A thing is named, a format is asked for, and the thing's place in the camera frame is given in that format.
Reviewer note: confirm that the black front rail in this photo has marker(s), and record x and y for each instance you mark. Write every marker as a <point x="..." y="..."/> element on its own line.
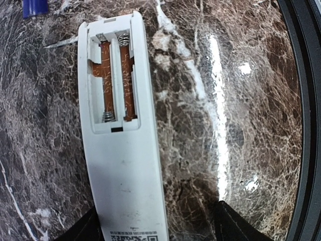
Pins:
<point x="302" y="19"/>

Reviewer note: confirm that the white remote control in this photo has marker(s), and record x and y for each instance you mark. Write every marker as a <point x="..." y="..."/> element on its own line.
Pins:
<point x="119" y="129"/>

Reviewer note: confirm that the blue battery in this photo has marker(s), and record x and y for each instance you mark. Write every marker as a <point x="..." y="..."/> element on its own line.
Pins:
<point x="34" y="7"/>

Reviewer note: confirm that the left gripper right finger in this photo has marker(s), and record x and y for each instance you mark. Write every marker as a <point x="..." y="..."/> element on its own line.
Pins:
<point x="229" y="225"/>

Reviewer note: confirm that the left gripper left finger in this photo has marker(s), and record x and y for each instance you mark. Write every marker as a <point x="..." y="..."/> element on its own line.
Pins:
<point x="86" y="228"/>

